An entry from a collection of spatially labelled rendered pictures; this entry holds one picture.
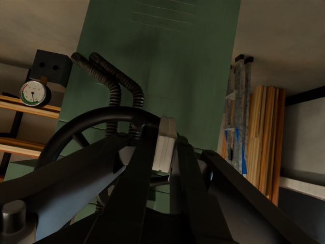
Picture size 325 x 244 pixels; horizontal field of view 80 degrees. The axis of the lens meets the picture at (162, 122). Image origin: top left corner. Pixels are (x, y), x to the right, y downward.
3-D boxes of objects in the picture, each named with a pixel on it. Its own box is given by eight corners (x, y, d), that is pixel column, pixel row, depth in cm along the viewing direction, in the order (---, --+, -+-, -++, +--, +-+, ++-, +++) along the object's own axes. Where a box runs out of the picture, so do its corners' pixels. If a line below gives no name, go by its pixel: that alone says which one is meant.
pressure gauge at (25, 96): (51, 75, 47) (41, 108, 46) (58, 80, 51) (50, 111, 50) (24, 70, 47) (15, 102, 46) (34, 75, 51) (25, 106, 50)
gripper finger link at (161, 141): (159, 172, 15) (150, 170, 15) (162, 142, 22) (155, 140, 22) (168, 135, 14) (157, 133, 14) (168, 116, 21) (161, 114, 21)
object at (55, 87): (66, 54, 51) (58, 83, 50) (83, 72, 63) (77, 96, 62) (34, 48, 51) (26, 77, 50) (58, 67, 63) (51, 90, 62)
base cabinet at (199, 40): (255, -72, 61) (220, 152, 53) (207, 33, 119) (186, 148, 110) (114, -103, 61) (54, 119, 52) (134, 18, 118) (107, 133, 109)
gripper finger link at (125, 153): (150, 172, 13) (107, 163, 13) (155, 145, 18) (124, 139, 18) (155, 151, 13) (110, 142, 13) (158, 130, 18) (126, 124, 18)
